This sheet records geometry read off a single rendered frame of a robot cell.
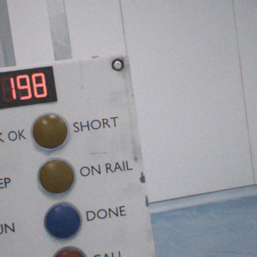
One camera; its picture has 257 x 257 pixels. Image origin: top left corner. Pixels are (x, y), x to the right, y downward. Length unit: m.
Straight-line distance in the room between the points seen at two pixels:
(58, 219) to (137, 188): 0.07
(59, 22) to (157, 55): 2.83
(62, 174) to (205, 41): 4.19
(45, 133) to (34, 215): 0.07
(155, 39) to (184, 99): 0.67
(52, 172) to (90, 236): 0.06
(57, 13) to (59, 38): 0.09
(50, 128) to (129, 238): 0.11
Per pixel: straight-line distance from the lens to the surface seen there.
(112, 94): 0.34
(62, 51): 1.52
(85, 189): 0.34
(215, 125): 4.45
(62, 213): 0.34
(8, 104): 0.34
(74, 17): 4.23
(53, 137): 0.33
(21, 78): 0.34
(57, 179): 0.33
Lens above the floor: 1.04
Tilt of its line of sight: 3 degrees down
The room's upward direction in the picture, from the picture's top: 8 degrees counter-clockwise
